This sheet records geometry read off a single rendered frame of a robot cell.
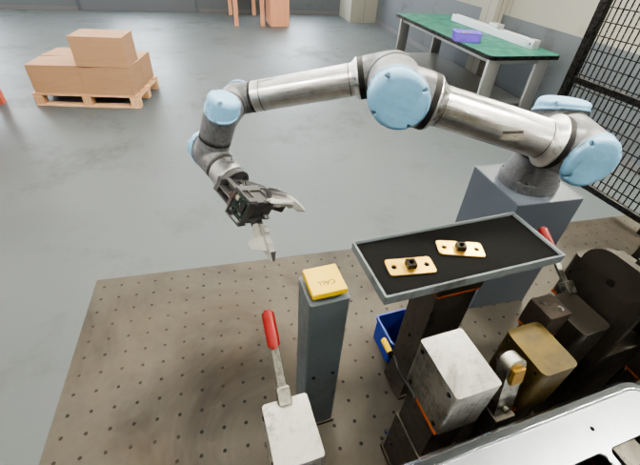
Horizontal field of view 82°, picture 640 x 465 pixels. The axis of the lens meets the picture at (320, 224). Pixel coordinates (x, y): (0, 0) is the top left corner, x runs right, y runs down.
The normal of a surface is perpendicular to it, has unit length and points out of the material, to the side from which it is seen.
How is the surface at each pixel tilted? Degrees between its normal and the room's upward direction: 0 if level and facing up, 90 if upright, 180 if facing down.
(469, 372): 0
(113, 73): 90
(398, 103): 88
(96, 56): 90
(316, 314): 90
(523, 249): 0
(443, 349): 0
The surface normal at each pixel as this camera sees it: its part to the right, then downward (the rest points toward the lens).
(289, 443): 0.05, -0.78
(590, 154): 0.04, 0.65
